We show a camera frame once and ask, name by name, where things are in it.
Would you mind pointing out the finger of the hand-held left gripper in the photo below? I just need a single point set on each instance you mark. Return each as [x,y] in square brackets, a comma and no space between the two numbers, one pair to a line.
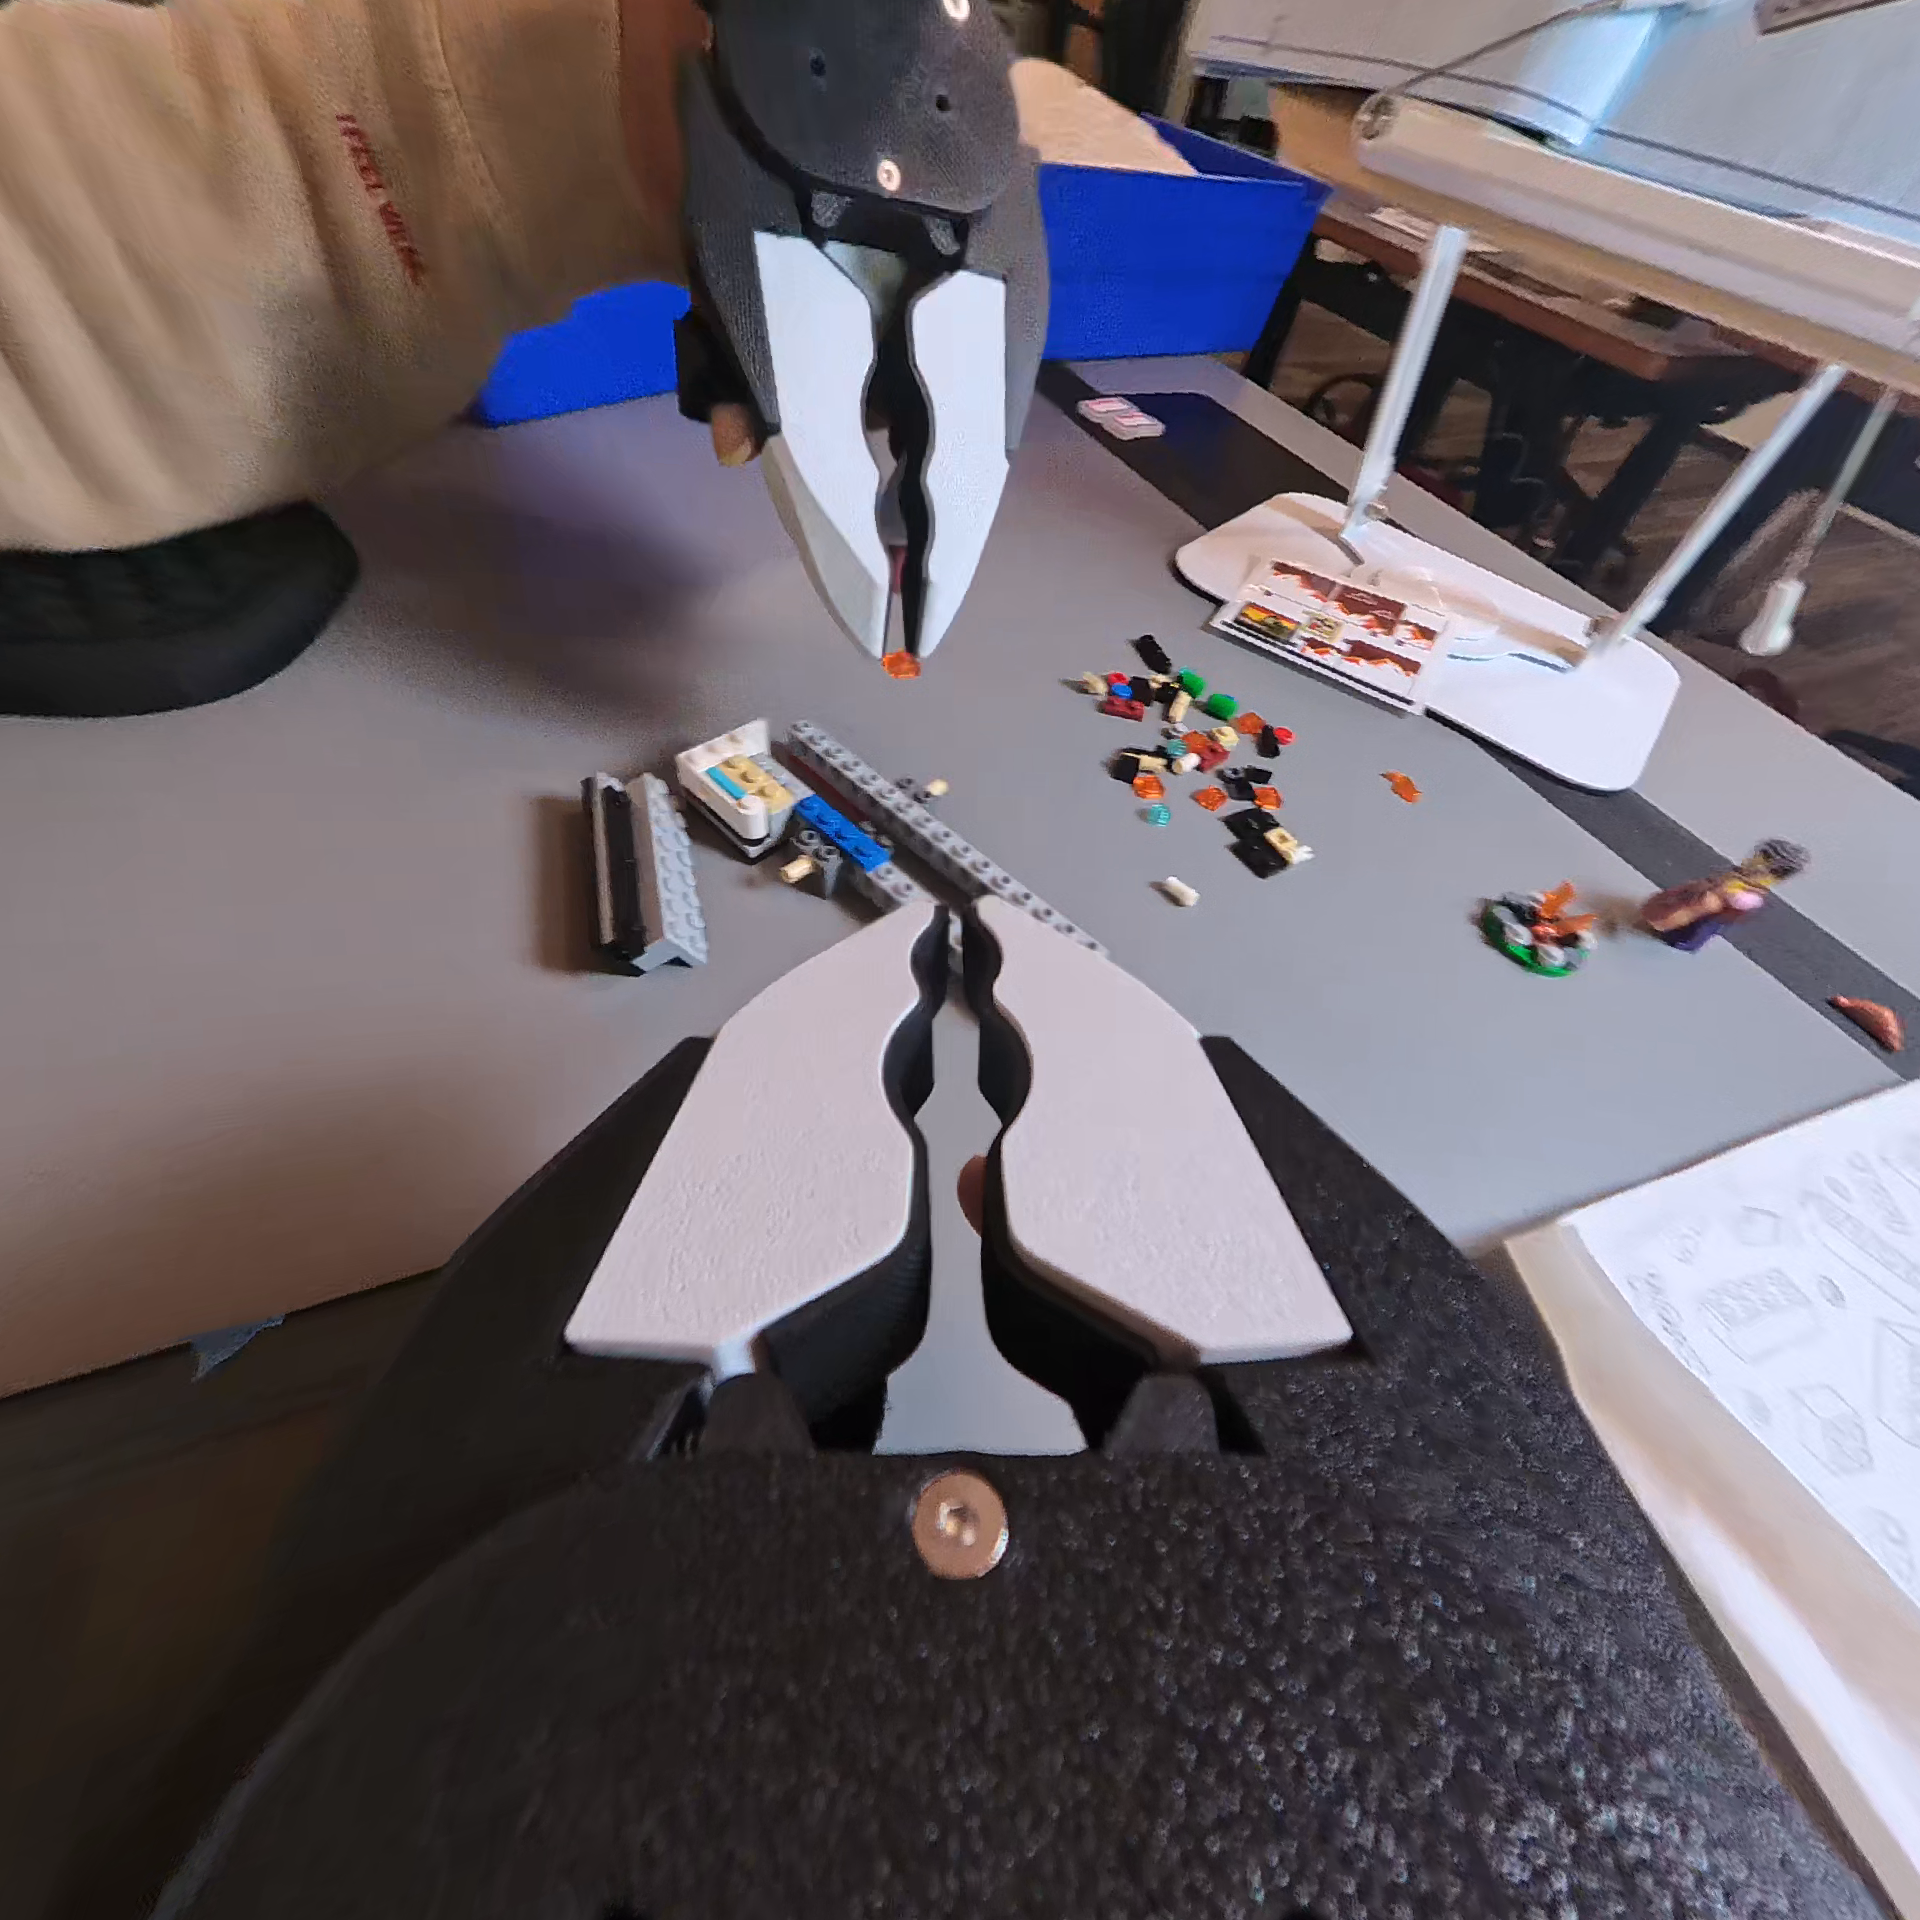
[820,420]
[960,435]

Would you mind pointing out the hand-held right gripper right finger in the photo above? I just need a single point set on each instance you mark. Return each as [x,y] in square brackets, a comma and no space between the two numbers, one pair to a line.
[1155,1185]

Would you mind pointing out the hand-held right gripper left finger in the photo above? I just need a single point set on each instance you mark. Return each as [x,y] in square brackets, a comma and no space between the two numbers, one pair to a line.
[764,1170]

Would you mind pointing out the blue plastic bin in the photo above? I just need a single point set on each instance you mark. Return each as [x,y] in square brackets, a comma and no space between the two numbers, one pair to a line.
[585,352]
[1141,254]

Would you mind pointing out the grey black lego block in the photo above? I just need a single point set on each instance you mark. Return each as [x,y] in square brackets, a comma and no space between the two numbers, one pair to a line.
[645,878]

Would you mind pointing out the grey lego chassis assembly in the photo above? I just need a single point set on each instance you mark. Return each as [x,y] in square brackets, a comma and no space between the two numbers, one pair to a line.
[735,786]

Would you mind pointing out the person's left forearm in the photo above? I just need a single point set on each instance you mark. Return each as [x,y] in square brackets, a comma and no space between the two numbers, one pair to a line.
[224,224]

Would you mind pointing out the pile of small lego pieces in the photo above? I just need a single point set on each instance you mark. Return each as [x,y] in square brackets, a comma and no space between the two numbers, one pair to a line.
[1201,749]

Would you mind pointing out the lego sticker sheet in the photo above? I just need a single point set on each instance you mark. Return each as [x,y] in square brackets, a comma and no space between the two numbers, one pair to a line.
[1335,628]

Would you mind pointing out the lego campfire build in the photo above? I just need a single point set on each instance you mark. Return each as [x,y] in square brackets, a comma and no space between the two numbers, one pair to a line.
[1539,937]

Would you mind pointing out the purple lego minifigure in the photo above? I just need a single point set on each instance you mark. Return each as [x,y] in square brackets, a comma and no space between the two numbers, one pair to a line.
[1725,900]

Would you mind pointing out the lego instruction booklet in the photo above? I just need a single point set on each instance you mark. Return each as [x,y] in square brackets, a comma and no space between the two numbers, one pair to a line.
[1501,29]

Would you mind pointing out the brown lego piece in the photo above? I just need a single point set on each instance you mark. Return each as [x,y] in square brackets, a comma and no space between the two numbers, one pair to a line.
[1868,1019]

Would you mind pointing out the person's left hand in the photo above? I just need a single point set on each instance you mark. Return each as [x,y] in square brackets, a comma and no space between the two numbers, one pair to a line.
[743,435]

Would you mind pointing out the person's right hand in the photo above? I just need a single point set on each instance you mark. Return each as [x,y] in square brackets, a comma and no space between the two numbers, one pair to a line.
[974,1196]

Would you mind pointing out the crumpled white paper bag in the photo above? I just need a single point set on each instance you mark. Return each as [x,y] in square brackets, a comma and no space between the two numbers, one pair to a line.
[1079,120]

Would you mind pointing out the small blue tape piece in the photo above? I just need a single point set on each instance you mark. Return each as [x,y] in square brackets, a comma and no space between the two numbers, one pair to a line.
[235,1346]

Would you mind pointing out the wooden background desk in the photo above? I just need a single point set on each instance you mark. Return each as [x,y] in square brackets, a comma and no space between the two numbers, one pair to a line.
[1576,338]

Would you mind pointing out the white book stand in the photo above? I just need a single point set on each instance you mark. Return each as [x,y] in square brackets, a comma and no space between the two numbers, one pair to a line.
[1576,705]

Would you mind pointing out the black textured armrest pad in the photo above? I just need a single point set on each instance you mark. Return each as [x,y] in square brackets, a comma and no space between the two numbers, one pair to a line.
[166,616]

